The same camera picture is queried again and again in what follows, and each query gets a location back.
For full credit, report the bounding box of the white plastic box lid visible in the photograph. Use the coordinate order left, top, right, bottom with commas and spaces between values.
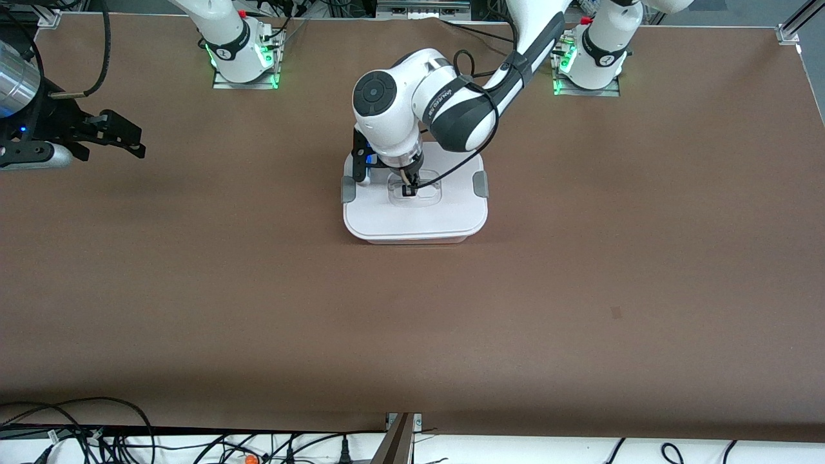
342, 145, 489, 238

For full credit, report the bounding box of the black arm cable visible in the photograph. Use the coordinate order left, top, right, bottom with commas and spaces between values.
48, 0, 113, 99
409, 19, 516, 194

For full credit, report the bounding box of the white lower shelf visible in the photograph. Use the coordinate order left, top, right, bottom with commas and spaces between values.
0, 430, 825, 464

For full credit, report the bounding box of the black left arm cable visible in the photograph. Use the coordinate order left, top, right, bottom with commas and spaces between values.
409, 19, 516, 194

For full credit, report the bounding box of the aluminium frame beam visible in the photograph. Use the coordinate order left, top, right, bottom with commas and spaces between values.
371, 412, 424, 464

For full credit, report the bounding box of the grey metal crate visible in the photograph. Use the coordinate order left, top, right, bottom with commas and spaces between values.
376, 0, 472, 19

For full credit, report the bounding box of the black looped cable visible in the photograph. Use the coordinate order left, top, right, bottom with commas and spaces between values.
0, 396, 157, 464

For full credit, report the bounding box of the thin black power cable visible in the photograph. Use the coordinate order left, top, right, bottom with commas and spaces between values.
442, 18, 516, 47

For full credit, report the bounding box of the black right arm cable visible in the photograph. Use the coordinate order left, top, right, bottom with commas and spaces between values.
48, 0, 113, 99

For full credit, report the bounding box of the translucent plastic box base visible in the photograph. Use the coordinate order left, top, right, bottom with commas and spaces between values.
351, 229, 481, 246

